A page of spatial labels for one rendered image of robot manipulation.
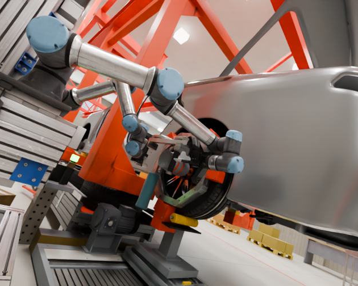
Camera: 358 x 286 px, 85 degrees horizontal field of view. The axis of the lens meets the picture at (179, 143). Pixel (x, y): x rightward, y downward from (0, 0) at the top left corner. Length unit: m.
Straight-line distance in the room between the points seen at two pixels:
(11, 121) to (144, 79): 0.47
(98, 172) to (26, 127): 0.84
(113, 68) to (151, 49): 1.16
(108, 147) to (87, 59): 0.94
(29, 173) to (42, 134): 0.15
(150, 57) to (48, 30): 1.19
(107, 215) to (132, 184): 0.39
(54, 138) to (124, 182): 0.96
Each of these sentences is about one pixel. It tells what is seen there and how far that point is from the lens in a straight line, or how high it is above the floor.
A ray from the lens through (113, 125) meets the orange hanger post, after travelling 1.61.
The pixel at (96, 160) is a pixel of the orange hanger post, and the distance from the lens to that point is 1.58.
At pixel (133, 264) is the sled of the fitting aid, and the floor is 0.12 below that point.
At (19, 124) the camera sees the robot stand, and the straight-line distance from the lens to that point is 0.86.
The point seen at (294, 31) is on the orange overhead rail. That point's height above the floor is 3.23.
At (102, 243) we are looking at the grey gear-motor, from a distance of 1.77.
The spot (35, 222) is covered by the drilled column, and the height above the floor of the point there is 0.14.
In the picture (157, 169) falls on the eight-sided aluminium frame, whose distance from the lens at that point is 1.61.
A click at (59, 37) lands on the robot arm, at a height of 0.98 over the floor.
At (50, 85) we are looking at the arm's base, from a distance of 0.88.
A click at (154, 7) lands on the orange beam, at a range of 2.88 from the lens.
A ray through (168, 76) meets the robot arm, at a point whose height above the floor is 1.05.
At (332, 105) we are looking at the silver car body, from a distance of 1.29.
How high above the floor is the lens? 0.67
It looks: 14 degrees up
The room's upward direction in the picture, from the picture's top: 21 degrees clockwise
